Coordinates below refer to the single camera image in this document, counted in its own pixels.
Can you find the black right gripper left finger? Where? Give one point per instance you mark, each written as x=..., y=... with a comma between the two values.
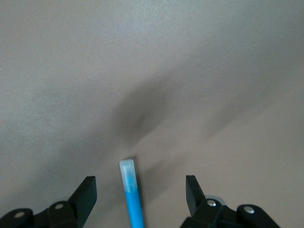
x=78, y=206

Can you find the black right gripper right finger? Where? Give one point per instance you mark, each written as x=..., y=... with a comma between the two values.
x=206, y=213

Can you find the blue marker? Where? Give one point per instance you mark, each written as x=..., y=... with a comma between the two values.
x=134, y=209

